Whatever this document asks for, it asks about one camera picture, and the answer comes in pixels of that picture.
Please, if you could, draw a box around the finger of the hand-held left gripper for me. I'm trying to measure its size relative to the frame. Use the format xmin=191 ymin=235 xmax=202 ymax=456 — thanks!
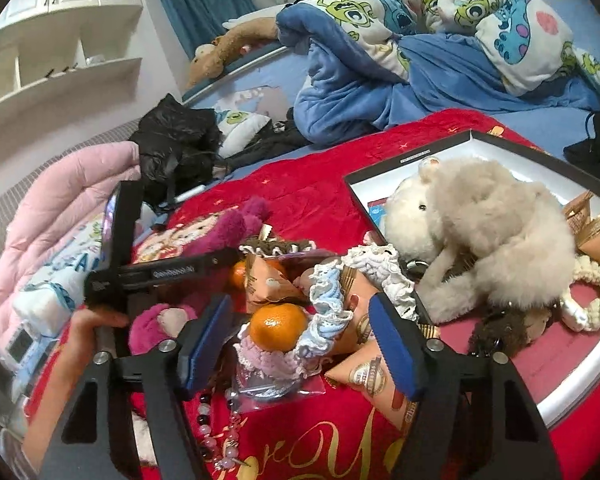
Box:
xmin=199 ymin=247 xmax=242 ymax=282

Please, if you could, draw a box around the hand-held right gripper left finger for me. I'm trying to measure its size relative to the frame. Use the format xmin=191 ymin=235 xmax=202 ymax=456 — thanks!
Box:
xmin=40 ymin=294 xmax=232 ymax=480

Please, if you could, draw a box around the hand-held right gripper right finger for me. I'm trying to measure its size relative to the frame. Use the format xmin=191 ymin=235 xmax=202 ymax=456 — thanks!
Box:
xmin=369 ymin=292 xmax=563 ymax=480

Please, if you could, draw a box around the orange tangerine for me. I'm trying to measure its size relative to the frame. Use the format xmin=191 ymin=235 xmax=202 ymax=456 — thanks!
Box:
xmin=228 ymin=258 xmax=252 ymax=289
xmin=249 ymin=302 xmax=309 ymax=352

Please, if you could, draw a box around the cream round plush toy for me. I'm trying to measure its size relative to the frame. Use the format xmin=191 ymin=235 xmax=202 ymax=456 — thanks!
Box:
xmin=384 ymin=156 xmax=451 ymax=263

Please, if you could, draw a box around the black shallow cardboard box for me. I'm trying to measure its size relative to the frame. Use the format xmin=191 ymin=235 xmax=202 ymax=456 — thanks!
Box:
xmin=344 ymin=129 xmax=600 ymax=430

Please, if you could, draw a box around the fluffy beige plush toy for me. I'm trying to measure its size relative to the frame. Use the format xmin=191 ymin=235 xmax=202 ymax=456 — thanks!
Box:
xmin=420 ymin=157 xmax=579 ymax=324

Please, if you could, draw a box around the person's left forearm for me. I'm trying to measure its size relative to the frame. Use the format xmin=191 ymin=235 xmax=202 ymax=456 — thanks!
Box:
xmin=21 ymin=330 xmax=101 ymax=478

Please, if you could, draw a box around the person's left hand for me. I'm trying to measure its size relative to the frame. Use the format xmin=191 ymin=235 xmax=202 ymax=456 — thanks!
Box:
xmin=67 ymin=307 xmax=130 ymax=347

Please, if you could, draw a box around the orange round-logo snack packet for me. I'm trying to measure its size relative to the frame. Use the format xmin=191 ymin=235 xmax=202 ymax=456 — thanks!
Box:
xmin=324 ymin=347 xmax=433 ymax=435

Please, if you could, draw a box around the beige pyramid snack packet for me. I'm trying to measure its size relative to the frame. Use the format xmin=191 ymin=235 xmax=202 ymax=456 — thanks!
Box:
xmin=243 ymin=251 xmax=309 ymax=312

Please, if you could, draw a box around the pink plush bear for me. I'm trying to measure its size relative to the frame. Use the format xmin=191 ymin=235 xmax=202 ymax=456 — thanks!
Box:
xmin=129 ymin=196 xmax=272 ymax=357

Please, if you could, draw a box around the pink crochet scrunchie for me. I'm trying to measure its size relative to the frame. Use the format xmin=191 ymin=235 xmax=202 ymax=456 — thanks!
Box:
xmin=234 ymin=322 xmax=313 ymax=382

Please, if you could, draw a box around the white blue printed cloth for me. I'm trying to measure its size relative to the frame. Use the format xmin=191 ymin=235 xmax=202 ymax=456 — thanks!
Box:
xmin=12 ymin=212 xmax=112 ymax=337

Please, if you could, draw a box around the white marker pen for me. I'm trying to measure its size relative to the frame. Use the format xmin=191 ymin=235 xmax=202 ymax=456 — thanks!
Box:
xmin=156 ymin=185 xmax=207 ymax=212

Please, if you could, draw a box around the blue white crochet scrunchie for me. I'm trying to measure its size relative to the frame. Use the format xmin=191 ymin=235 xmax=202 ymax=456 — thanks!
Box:
xmin=296 ymin=261 xmax=355 ymax=367

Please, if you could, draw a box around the clear plastic bag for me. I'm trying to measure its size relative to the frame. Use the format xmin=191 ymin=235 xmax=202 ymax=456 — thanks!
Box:
xmin=229 ymin=362 xmax=328 ymax=415

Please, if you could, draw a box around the red embroidered quilt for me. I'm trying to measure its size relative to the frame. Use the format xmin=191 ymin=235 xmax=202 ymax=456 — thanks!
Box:
xmin=25 ymin=107 xmax=600 ymax=480

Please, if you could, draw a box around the pink quilted duvet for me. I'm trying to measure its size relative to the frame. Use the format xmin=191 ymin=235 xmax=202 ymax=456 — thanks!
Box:
xmin=0 ymin=140 xmax=143 ymax=376

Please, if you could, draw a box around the pale blue white box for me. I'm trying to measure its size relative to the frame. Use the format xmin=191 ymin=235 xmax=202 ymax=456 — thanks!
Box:
xmin=5 ymin=324 xmax=56 ymax=398

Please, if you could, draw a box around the black plastic bag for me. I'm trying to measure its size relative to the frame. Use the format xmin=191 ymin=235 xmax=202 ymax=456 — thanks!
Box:
xmin=128 ymin=93 xmax=227 ymax=212

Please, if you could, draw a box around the dark cloth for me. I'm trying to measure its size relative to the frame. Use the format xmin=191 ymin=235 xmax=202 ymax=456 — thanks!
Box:
xmin=224 ymin=119 xmax=312 ymax=170

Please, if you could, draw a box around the cartoon print pillow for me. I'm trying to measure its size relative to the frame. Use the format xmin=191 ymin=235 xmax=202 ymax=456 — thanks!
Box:
xmin=214 ymin=101 xmax=272 ymax=159

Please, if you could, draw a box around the brown plush toy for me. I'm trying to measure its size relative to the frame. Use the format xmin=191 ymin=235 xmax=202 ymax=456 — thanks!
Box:
xmin=184 ymin=16 xmax=282 ymax=92

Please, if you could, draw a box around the brown pyramid snack packet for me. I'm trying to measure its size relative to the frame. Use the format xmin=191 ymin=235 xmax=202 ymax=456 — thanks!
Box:
xmin=561 ymin=191 xmax=595 ymax=235

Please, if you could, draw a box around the teal curtain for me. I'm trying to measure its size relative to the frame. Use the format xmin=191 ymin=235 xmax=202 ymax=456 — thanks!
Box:
xmin=151 ymin=0 xmax=406 ymax=58

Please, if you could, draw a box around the cartoon printed fleece blanket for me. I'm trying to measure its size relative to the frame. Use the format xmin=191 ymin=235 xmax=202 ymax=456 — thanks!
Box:
xmin=274 ymin=0 xmax=600 ymax=147

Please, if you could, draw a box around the brown beaded crochet hair tie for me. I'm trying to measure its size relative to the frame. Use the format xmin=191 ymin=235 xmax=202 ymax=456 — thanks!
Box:
xmin=238 ymin=224 xmax=317 ymax=262

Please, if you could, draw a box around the pink black bead bracelet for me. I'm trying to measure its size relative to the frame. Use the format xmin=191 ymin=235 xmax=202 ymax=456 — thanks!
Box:
xmin=194 ymin=389 xmax=255 ymax=472

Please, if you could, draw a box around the brown plush keychain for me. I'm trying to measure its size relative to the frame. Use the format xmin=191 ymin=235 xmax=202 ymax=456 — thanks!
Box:
xmin=466 ymin=305 xmax=554 ymax=359

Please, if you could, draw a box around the cream braided rope ring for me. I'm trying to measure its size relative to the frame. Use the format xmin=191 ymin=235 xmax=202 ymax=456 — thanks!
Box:
xmin=555 ymin=254 xmax=600 ymax=332

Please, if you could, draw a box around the white bed frame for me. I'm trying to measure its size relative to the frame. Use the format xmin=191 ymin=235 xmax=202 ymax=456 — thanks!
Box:
xmin=182 ymin=42 xmax=293 ymax=106

